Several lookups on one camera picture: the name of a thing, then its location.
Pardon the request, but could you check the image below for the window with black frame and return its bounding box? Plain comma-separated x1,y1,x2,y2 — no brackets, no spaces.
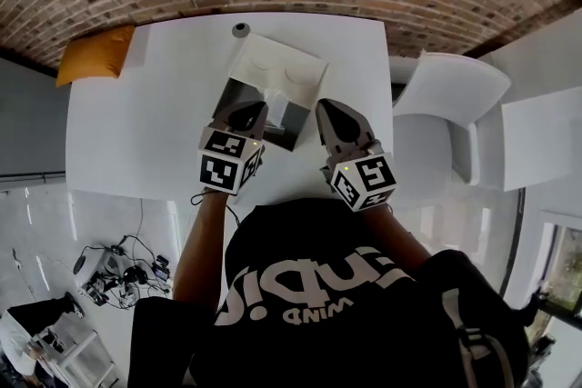
538,221,582,320

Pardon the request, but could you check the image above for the pile of cables and devices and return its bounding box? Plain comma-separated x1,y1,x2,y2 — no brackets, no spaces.
71,234,175,311

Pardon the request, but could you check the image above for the person's left forearm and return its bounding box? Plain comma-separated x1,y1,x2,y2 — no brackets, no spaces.
172,189,238,306

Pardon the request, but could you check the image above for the orange cushion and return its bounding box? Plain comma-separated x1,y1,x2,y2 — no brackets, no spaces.
55,25,136,88

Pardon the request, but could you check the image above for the white box container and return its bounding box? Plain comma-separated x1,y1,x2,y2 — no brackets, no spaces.
212,35,330,154

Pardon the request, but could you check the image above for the black backpack with white strap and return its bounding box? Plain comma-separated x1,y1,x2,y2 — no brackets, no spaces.
420,248,532,388

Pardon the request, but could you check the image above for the white chair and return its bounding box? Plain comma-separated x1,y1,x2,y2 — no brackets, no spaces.
389,51,514,186

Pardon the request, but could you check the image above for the black printed t-shirt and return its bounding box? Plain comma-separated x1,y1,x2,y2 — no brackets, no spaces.
129,197,460,388

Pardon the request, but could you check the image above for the white trolley shelf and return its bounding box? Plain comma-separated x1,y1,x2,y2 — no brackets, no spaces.
30,322,120,388

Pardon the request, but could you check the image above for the small clear package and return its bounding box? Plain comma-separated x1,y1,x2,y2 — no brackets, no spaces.
260,87,293,127

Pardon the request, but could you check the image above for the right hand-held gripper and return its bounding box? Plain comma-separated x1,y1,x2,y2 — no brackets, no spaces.
315,98,398,214

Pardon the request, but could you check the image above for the person's right forearm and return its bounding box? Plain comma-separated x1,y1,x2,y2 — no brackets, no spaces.
362,204,432,272

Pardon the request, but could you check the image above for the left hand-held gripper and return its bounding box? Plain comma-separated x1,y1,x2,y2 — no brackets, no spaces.
197,99,269,196

